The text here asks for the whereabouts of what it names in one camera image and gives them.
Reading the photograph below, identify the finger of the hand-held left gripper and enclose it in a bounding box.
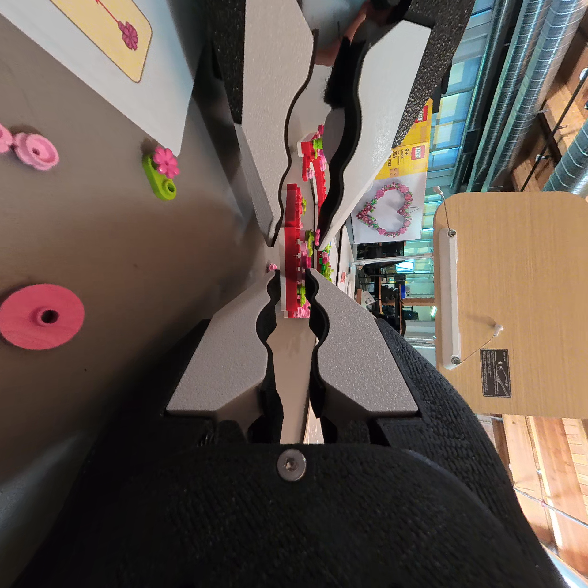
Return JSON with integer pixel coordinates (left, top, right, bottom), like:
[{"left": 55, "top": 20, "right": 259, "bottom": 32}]
[
  {"left": 234, "top": 0, "right": 318, "bottom": 247},
  {"left": 316, "top": 19, "right": 433, "bottom": 252}
]

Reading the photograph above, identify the wood-look panel on white stand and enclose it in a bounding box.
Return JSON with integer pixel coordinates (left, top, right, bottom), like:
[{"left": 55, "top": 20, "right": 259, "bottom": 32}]
[{"left": 354, "top": 186, "right": 588, "bottom": 420}]

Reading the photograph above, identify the lego instruction booklet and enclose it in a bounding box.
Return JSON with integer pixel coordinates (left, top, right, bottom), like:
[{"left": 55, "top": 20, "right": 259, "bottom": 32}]
[{"left": 0, "top": 0, "right": 207, "bottom": 157}]

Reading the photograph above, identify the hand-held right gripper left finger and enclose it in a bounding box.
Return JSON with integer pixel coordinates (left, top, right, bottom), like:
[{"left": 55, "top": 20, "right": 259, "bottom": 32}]
[{"left": 165, "top": 269, "right": 283, "bottom": 444}]

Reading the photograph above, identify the large red flowered lego section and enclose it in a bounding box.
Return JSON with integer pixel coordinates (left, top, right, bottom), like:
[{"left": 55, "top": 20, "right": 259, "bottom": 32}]
[{"left": 296, "top": 124, "right": 334, "bottom": 282}]

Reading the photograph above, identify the yellow lego set box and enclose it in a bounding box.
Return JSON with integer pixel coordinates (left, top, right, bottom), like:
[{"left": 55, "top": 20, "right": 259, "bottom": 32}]
[{"left": 351, "top": 99, "right": 435, "bottom": 244}]

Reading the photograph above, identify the lime lego plate pink flower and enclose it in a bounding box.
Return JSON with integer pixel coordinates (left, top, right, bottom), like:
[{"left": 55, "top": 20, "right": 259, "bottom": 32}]
[{"left": 141, "top": 146, "right": 181, "bottom": 201}]

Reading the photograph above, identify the magenta round lego disc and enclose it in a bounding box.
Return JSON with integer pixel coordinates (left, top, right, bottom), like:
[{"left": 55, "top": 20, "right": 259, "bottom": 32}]
[{"left": 0, "top": 283, "right": 85, "bottom": 351}]

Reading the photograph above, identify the small red lego section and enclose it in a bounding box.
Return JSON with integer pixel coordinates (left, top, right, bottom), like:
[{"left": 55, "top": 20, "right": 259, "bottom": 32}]
[{"left": 269, "top": 183, "right": 313, "bottom": 320}]

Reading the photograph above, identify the person's left hand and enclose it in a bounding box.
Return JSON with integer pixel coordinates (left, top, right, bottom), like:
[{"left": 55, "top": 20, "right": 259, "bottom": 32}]
[{"left": 316, "top": 6, "right": 374, "bottom": 66}]

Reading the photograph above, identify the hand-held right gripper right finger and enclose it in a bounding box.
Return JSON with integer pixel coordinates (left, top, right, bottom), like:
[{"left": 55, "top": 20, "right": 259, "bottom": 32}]
[{"left": 306, "top": 268, "right": 421, "bottom": 445}]

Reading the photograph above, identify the light pink double lego flower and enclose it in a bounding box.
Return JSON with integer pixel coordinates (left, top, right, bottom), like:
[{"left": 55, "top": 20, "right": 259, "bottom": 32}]
[{"left": 0, "top": 123, "right": 60, "bottom": 172}]

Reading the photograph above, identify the silver ribbed ventilation duct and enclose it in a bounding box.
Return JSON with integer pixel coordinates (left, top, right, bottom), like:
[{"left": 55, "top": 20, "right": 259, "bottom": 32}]
[{"left": 542, "top": 133, "right": 588, "bottom": 199}]

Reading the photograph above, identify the silver spiral ventilation duct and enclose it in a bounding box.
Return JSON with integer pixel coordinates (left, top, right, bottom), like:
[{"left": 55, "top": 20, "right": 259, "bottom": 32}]
[{"left": 452, "top": 0, "right": 588, "bottom": 194}]

